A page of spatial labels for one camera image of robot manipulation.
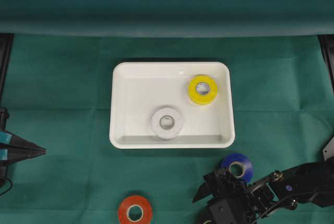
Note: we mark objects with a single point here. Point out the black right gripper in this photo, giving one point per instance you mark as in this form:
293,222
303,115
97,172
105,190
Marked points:
231,201

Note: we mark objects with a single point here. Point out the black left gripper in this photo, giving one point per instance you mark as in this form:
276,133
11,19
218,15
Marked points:
10,140

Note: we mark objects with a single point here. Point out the blue tape roll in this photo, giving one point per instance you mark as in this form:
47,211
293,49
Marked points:
239,165

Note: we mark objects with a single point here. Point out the red tape roll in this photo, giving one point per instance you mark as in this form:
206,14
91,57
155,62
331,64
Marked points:
135,201

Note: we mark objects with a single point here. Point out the white tape roll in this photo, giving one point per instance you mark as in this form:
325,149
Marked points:
167,123

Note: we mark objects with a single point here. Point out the yellow tape roll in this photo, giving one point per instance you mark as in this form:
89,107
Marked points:
202,89

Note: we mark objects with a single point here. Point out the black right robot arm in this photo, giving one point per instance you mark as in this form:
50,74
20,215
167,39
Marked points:
306,183

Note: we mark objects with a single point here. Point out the white plastic tray case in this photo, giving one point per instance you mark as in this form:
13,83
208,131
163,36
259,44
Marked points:
139,89

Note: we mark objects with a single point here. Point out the black left frame post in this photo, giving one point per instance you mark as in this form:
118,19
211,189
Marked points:
6,46

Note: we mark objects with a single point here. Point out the black frame post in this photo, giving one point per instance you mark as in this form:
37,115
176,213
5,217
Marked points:
6,46
326,42

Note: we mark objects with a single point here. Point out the black right frame post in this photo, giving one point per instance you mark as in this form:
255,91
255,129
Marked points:
326,42

